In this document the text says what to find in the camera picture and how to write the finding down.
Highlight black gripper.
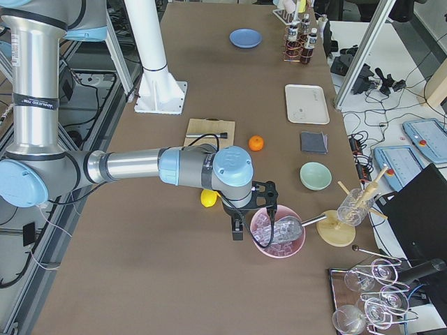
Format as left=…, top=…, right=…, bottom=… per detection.
left=222, top=181, right=278, bottom=241

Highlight orange mandarin fruit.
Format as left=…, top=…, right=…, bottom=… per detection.
left=248, top=135, right=265, bottom=151

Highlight blue round plate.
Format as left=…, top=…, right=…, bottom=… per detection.
left=229, top=29, right=263, bottom=49

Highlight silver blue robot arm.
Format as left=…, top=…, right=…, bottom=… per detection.
left=1, top=1, right=277, bottom=240

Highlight yellow lemon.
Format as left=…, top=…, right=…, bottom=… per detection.
left=200, top=189, right=218, bottom=208

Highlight steel ice scoop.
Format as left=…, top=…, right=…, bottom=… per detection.
left=272, top=214, right=327, bottom=244

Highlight steel muddler black tip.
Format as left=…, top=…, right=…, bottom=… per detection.
left=186, top=132, right=228, bottom=139

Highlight mint green bowl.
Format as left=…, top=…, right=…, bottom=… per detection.
left=300, top=162, right=332, bottom=191

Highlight wooden cup tree stand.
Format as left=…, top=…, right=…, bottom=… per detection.
left=316, top=165, right=388, bottom=247

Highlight bamboo cutting board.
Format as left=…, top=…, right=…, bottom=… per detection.
left=184, top=119, right=235, bottom=149

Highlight grey folded cloth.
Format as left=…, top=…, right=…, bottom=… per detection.
left=300, top=131, right=328, bottom=154

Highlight clear glass tumbler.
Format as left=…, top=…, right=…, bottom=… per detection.
left=337, top=188, right=374, bottom=227

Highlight cream rabbit tray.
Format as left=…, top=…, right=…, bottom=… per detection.
left=285, top=84, right=330, bottom=125

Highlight blue teach pendant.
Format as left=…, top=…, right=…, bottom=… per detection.
left=402, top=118, right=446, bottom=164
left=374, top=145, right=425, bottom=191

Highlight dark bottle white cap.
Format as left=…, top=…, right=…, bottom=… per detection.
left=300, top=28, right=318, bottom=64
left=286, top=21, right=299, bottom=57
left=300, top=13, right=310, bottom=35

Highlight wire wine glass rack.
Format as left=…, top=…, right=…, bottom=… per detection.
left=328, top=256, right=418, bottom=334

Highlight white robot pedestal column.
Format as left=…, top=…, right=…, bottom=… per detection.
left=125, top=0, right=187, bottom=115

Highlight copper wire bottle rack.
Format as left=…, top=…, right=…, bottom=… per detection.
left=283, top=21, right=313, bottom=64

